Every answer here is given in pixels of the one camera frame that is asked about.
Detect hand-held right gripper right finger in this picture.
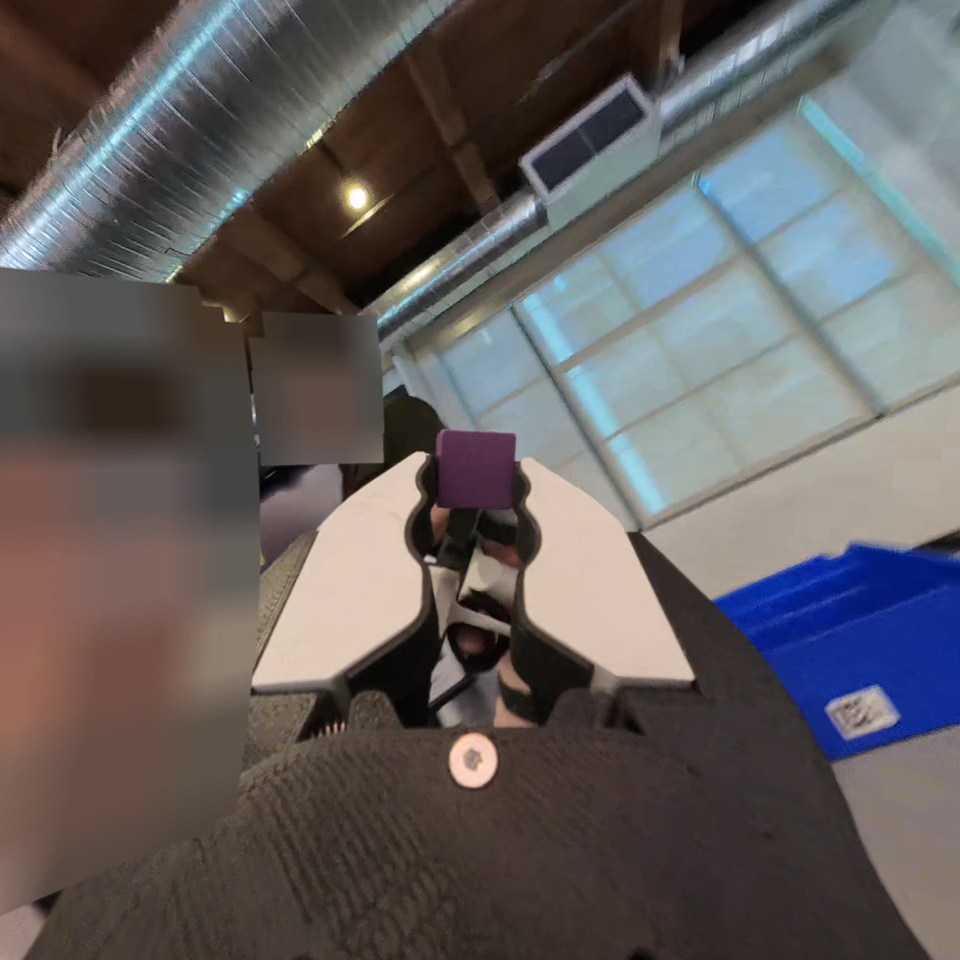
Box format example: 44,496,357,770
512,456,697,695

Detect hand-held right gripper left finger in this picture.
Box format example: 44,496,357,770
251,452,440,699

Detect purple cube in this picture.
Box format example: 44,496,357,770
435,429,519,511

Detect blue plastic bin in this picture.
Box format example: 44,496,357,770
712,541,960,762

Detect large frosted window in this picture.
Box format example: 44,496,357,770
405,90,960,526

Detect round ceiling lamp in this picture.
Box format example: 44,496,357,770
337,176,395,237

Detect white ceiling heater unit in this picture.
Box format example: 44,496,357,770
519,72,663,232

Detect thin silver air duct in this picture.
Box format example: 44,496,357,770
375,0,901,342

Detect large silver air duct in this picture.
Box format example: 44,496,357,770
0,0,459,282

